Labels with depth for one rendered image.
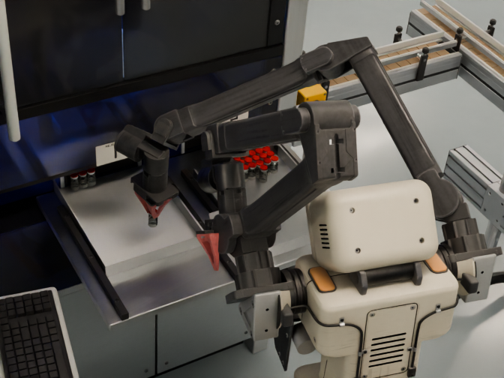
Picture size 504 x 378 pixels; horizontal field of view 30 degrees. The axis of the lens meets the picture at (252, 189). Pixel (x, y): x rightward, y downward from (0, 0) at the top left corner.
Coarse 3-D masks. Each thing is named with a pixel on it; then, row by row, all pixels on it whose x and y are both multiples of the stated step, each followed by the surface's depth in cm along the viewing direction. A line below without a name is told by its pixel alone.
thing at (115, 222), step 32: (64, 192) 239; (96, 192) 240; (128, 192) 241; (96, 224) 231; (128, 224) 232; (160, 224) 232; (192, 224) 232; (96, 256) 220; (128, 256) 223; (160, 256) 223
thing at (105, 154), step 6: (108, 144) 228; (96, 150) 228; (102, 150) 229; (108, 150) 230; (96, 156) 229; (102, 156) 230; (108, 156) 231; (114, 156) 232; (120, 156) 233; (102, 162) 231; (108, 162) 232
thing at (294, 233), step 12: (288, 156) 252; (288, 168) 253; (252, 180) 248; (276, 180) 248; (216, 192) 243; (252, 192) 244; (264, 192) 244; (216, 204) 237; (300, 216) 238; (288, 228) 234; (300, 228) 235; (276, 240) 231; (288, 240) 226; (300, 240) 228; (276, 252) 226
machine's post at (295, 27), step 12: (288, 0) 230; (300, 0) 232; (288, 12) 232; (300, 12) 234; (288, 24) 235; (300, 24) 237; (288, 36) 237; (300, 36) 239; (288, 48) 239; (300, 48) 242; (288, 60) 242; (288, 96) 250; (288, 108) 253; (288, 144) 261; (252, 348) 315; (264, 348) 317
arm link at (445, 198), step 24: (336, 48) 197; (360, 48) 196; (336, 72) 201; (360, 72) 196; (384, 72) 195; (384, 96) 194; (384, 120) 194; (408, 120) 192; (408, 144) 192; (408, 168) 192; (432, 168) 189; (432, 192) 186; (456, 192) 185
